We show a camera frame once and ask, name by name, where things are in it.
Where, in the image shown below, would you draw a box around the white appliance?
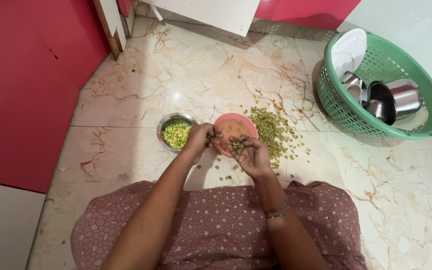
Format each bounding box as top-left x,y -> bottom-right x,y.
337,0 -> 432,80

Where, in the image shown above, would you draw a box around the steel cup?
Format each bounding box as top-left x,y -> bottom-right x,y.
340,71 -> 367,105

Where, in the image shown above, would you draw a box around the person's right hand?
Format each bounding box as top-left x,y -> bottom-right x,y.
226,134 -> 274,180

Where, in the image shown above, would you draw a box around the heap of peeled green beans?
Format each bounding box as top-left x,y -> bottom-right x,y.
161,124 -> 193,149

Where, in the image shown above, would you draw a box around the green plastic basket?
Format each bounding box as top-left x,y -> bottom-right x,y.
317,31 -> 432,141

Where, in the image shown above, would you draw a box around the small steel tumbler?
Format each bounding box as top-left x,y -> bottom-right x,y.
362,99 -> 388,122

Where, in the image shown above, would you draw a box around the small steel bowl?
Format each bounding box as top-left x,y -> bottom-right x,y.
156,112 -> 199,154

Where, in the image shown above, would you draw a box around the white cabinet door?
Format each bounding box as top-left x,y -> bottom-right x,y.
139,0 -> 262,37

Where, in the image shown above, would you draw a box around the pile of bean skins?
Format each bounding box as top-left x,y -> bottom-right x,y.
197,75 -> 312,182

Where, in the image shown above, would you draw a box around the pink plastic bowl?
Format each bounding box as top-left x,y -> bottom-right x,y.
213,113 -> 259,158

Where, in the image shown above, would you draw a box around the pink patterned dress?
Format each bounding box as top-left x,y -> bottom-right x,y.
70,180 -> 367,270

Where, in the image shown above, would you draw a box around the large steel pot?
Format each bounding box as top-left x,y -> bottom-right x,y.
385,78 -> 424,121

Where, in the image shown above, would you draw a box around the wooden door frame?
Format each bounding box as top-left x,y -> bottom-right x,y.
93,0 -> 127,61

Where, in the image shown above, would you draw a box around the white plate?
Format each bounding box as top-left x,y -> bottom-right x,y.
331,28 -> 367,79

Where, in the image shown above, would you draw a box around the person's left hand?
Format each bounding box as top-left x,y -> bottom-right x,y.
182,122 -> 224,165

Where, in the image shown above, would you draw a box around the thin bangles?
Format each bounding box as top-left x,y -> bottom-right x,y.
264,200 -> 293,220

